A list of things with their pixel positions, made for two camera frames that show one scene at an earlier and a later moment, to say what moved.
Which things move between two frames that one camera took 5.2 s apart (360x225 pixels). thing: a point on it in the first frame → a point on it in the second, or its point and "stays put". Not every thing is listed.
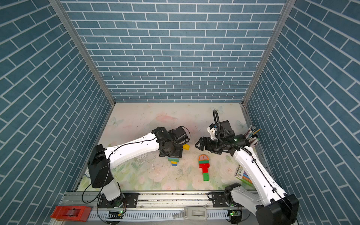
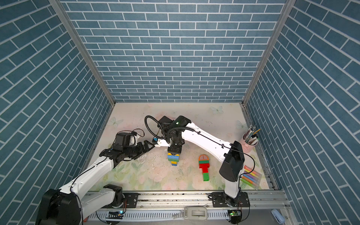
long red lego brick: [204, 166] stays put
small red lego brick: [205, 168] stays put
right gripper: [208, 146] → [174, 151]
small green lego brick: [206, 176] stays put
